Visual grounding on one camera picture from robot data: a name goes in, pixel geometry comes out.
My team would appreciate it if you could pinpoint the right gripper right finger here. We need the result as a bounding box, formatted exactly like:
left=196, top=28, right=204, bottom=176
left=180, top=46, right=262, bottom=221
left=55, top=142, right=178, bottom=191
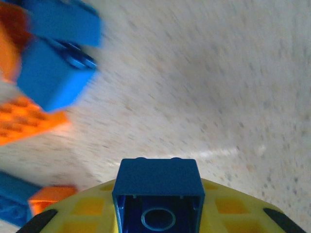
left=199, top=178, right=308, bottom=233

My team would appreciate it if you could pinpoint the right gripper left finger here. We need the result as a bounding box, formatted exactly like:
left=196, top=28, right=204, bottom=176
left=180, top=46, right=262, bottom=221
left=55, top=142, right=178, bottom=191
left=16, top=179, right=120, bottom=233

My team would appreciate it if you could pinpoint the orange lego brick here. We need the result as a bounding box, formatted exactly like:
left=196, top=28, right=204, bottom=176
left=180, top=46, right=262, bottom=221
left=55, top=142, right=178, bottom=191
left=28, top=185, right=79, bottom=216
left=0, top=4, right=32, bottom=83
left=0, top=96, right=71, bottom=146

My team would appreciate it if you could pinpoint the blue lego brick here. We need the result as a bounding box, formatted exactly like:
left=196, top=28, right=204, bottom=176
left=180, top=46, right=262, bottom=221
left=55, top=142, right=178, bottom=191
left=111, top=157, right=207, bottom=233
left=0, top=171, right=42, bottom=229
left=16, top=38, right=99, bottom=113
left=23, top=0, right=104, bottom=48

